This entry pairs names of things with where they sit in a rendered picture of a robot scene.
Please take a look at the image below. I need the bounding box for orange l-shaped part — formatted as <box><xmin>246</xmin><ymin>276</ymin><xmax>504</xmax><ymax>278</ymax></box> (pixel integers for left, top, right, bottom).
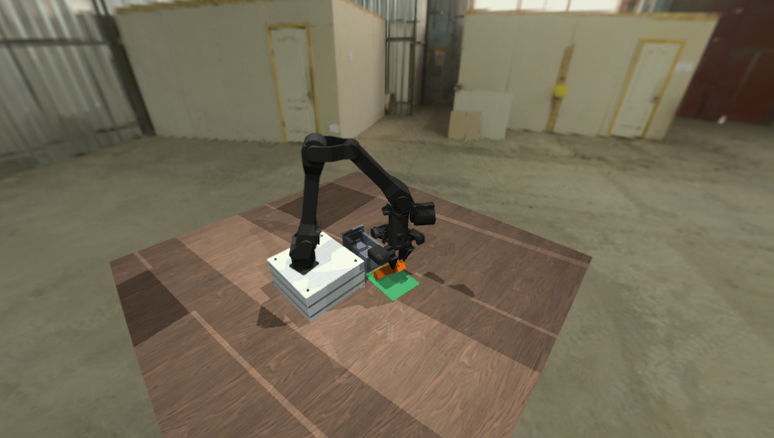
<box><xmin>372</xmin><ymin>259</ymin><xmax>406</xmax><ymax>280</ymax></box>

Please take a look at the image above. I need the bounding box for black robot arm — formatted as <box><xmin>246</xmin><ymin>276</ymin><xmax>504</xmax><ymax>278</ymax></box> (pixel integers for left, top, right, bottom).
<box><xmin>289</xmin><ymin>132</ymin><xmax>436</xmax><ymax>276</ymax></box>

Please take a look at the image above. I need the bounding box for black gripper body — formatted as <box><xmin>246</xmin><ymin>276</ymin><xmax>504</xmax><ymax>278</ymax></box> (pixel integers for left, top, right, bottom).
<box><xmin>368</xmin><ymin>226</ymin><xmax>425</xmax><ymax>266</ymax></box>

